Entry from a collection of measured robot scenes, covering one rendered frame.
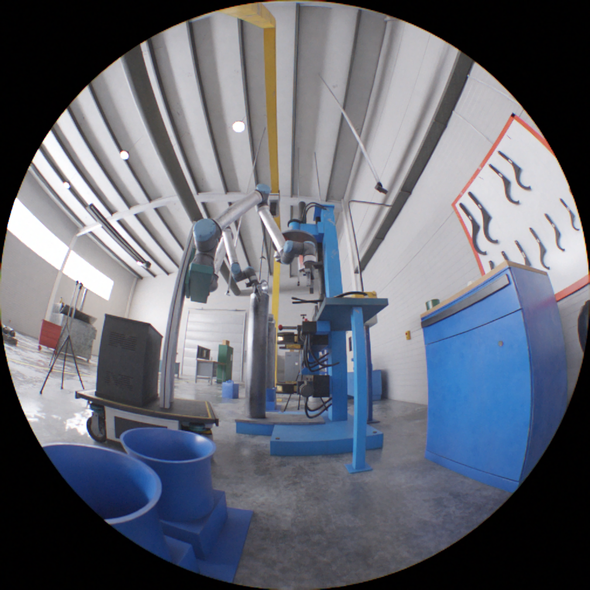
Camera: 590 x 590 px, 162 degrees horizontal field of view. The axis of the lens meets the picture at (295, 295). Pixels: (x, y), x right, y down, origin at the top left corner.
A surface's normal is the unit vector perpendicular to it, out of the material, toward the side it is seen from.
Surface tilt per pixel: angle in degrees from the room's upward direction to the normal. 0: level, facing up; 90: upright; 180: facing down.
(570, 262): 90
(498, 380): 90
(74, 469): 90
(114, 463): 62
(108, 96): 173
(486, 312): 90
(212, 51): 174
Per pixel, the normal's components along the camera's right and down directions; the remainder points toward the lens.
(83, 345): 1.00, -0.01
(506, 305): -1.00, -0.02
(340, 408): 0.03, -0.37
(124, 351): 0.44, -0.33
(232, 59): -0.12, 0.92
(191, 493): 0.84, -0.19
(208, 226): 0.23, -0.29
